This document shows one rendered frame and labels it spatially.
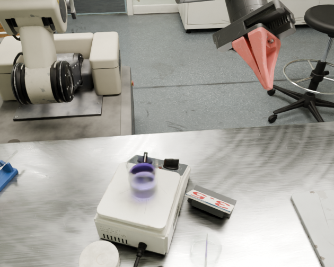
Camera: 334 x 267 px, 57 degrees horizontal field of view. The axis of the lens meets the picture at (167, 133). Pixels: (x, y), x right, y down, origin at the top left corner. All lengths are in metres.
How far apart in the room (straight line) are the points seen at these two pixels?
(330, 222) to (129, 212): 0.38
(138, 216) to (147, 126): 1.45
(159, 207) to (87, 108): 1.04
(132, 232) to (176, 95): 1.73
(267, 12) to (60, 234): 0.51
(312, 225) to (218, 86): 1.78
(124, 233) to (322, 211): 0.38
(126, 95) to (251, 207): 1.08
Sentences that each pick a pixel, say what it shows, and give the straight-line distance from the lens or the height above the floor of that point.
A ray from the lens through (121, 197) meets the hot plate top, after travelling 0.54.
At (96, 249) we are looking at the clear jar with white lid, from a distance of 0.51.
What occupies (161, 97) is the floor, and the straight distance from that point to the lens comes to 2.18.
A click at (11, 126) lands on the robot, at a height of 0.37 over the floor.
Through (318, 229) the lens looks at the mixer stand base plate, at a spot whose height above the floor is 0.76.
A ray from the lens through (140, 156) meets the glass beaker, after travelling 0.52.
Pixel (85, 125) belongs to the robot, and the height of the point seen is 0.36.
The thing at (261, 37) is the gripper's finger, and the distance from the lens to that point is 0.44.
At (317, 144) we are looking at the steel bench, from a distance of 0.83.
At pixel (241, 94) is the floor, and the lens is 2.28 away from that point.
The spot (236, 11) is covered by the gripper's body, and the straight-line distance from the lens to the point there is 0.48.
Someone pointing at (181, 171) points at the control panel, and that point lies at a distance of 0.62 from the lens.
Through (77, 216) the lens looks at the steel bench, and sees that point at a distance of 0.65.
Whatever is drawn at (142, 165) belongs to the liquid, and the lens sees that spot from 0.53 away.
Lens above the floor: 1.27
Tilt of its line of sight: 42 degrees down
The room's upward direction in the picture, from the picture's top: straight up
